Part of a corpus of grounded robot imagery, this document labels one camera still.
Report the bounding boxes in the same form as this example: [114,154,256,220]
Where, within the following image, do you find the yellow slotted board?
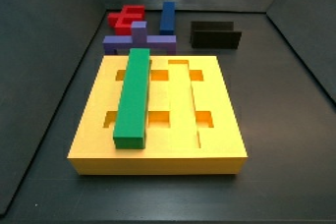
[68,56,246,175]

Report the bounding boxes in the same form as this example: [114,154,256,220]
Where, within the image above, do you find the blue long block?
[160,1,174,35]

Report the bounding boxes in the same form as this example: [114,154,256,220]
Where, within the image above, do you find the purple cross-shaped block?
[102,22,177,55]

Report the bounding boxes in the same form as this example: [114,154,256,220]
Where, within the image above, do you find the green long block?
[113,48,149,149]

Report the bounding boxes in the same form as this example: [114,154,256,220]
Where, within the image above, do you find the red branched block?
[108,5,144,35]

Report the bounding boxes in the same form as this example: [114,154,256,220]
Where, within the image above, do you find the black angled bracket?
[190,21,241,49]

